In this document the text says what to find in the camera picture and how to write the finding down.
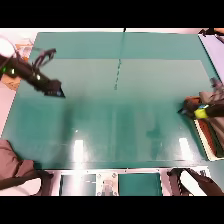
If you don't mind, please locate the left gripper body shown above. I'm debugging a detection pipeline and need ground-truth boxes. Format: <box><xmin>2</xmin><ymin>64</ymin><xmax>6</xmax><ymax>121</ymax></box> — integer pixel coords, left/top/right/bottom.
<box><xmin>42</xmin><ymin>78</ymin><xmax>67</xmax><ymax>99</ymax></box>

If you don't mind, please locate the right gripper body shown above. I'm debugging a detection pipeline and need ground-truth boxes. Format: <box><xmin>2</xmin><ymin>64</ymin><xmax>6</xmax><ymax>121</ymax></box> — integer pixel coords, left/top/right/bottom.
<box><xmin>177</xmin><ymin>100</ymin><xmax>201</xmax><ymax>118</ymax></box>

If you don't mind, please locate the olive grey shirt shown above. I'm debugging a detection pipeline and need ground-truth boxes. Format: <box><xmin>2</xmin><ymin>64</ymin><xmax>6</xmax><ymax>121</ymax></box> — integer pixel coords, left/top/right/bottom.
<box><xmin>198</xmin><ymin>77</ymin><xmax>224</xmax><ymax>110</ymax></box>

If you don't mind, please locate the green garment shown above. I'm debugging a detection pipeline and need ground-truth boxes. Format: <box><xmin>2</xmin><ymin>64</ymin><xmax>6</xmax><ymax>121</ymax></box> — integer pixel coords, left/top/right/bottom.
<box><xmin>206</xmin><ymin>115</ymin><xmax>224</xmax><ymax>158</ymax></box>

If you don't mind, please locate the dark brown garment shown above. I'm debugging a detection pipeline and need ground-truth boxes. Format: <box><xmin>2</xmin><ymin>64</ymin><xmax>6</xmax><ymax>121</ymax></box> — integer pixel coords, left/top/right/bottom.
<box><xmin>0</xmin><ymin>138</ymin><xmax>44</xmax><ymax>183</ymax></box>

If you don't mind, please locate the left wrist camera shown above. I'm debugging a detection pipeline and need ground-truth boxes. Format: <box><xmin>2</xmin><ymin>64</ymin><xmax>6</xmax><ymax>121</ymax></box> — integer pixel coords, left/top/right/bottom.
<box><xmin>30</xmin><ymin>47</ymin><xmax>58</xmax><ymax>69</ymax></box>

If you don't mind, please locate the silver frame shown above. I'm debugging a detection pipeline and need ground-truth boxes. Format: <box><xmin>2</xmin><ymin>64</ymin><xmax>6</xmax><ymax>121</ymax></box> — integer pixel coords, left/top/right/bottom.
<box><xmin>42</xmin><ymin>167</ymin><xmax>214</xmax><ymax>197</ymax></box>

